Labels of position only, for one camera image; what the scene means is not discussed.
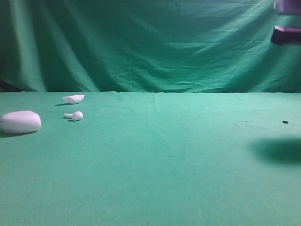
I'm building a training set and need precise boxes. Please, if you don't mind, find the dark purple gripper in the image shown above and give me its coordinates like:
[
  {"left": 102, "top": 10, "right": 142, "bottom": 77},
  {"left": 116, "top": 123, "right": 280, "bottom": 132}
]
[{"left": 270, "top": 0, "right": 301, "bottom": 45}]

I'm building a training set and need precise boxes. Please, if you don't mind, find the white earbud lying flat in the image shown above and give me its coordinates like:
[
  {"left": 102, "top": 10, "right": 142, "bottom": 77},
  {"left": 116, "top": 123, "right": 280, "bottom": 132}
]
[{"left": 64, "top": 111, "right": 83, "bottom": 121}]

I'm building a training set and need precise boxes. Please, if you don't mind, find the white earbud charging case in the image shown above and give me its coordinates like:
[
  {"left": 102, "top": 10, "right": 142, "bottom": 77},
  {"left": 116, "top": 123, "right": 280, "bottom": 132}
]
[{"left": 0, "top": 111, "right": 41, "bottom": 134}]

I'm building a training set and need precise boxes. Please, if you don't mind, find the white case lid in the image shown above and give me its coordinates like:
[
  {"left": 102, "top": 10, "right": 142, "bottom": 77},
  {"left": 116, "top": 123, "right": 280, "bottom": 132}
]
[{"left": 62, "top": 94, "right": 85, "bottom": 104}]

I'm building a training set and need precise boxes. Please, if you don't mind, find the green backdrop cloth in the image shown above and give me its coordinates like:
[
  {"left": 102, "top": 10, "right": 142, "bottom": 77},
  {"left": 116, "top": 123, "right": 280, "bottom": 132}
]
[{"left": 0, "top": 0, "right": 301, "bottom": 93}]

